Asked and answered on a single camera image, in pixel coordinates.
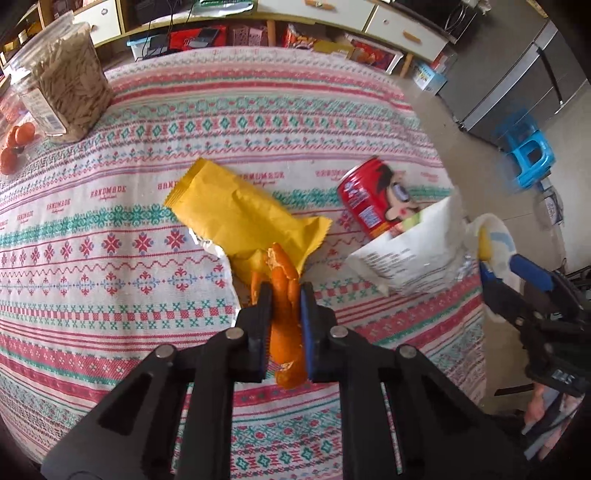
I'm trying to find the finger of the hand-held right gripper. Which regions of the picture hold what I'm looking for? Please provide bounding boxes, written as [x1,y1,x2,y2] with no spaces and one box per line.
[478,261,536,343]
[509,254,587,319]

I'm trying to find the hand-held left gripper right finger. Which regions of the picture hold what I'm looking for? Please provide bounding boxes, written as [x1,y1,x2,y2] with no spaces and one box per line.
[299,282,532,480]

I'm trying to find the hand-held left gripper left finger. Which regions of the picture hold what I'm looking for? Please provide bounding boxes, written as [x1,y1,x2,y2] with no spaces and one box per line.
[39,281,274,480]

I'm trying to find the orange peel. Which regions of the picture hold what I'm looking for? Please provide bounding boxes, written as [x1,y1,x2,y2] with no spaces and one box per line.
[249,242,308,389]

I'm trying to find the white plastic bag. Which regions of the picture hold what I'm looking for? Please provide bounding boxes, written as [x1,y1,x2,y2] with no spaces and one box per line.
[464,213,516,325]

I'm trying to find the white wrapper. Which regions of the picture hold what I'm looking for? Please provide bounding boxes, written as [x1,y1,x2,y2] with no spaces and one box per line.
[346,187,477,297]

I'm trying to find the yellow snack wrapper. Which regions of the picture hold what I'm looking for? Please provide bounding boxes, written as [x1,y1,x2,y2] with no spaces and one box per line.
[164,158,333,283]

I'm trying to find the red drink can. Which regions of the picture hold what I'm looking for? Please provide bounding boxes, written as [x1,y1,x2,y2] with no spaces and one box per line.
[336,157,422,241]

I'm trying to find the person's right hand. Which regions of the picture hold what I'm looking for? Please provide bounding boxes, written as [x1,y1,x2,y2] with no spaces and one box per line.
[523,385,550,428]

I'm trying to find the blue plastic stool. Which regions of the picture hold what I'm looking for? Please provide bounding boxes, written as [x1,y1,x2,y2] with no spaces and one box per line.
[491,113,557,190]

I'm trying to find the patterned tablecloth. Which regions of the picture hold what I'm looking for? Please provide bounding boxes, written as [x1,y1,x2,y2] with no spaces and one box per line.
[0,45,489,480]

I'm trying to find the grey refrigerator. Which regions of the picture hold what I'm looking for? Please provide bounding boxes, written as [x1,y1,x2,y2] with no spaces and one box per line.
[436,4,591,145]

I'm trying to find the small blue white box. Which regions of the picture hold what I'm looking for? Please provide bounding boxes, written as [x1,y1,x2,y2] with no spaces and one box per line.
[412,59,448,93]

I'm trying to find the black microwave oven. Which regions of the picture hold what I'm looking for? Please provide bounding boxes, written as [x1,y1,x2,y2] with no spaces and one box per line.
[442,0,479,43]

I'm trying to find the flat red gift box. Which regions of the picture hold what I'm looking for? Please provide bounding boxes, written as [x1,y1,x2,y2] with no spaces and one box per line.
[345,34,403,73]

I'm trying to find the white cabinet drawer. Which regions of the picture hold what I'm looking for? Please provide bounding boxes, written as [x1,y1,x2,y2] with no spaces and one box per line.
[364,6,451,64]
[257,0,373,31]
[69,0,123,45]

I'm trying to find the red patterned box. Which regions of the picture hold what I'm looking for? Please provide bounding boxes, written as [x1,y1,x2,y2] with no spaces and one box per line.
[230,25,269,47]

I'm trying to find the red snack packets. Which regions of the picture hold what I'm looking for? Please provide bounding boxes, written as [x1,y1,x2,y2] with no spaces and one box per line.
[283,23,325,49]

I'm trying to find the red and black box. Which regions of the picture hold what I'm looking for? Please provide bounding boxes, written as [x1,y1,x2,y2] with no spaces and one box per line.
[167,25,228,52]

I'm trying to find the long wooden cabinet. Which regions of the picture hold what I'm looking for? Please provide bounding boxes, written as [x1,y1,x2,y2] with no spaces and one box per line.
[0,0,459,78]

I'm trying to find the clear plastic snack jar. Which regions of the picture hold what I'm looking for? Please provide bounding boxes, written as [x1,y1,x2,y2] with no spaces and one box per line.
[8,22,114,144]

